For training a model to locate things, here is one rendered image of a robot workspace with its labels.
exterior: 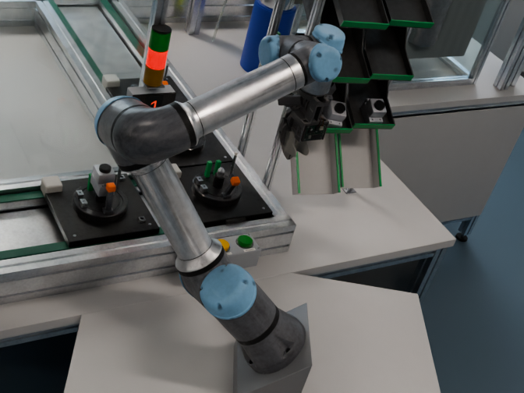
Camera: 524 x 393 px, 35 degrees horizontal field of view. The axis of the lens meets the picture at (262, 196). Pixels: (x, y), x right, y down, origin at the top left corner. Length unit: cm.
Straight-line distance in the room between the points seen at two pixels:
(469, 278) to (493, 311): 21
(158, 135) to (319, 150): 90
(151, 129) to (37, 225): 68
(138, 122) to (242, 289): 42
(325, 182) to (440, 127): 119
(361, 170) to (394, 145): 93
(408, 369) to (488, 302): 180
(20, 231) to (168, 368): 53
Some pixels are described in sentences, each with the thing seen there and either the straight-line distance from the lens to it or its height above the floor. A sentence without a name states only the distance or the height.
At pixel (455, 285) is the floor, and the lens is 396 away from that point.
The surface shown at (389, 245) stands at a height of 86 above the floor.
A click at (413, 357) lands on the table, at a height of 86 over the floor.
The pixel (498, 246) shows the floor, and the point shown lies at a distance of 433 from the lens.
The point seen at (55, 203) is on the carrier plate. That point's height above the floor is 97.
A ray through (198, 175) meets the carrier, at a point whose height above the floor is 99.
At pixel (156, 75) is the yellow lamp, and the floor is 130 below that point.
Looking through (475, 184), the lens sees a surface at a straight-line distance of 396.
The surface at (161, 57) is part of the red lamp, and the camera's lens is 213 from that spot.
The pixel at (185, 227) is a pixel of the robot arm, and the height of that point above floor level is 120.
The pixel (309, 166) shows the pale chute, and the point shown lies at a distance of 241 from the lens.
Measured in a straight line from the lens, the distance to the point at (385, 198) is 273.
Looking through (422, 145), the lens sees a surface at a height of 65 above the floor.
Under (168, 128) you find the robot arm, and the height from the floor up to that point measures 148.
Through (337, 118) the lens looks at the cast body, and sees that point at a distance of 229.
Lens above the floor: 235
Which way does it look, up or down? 36 degrees down
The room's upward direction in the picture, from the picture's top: 16 degrees clockwise
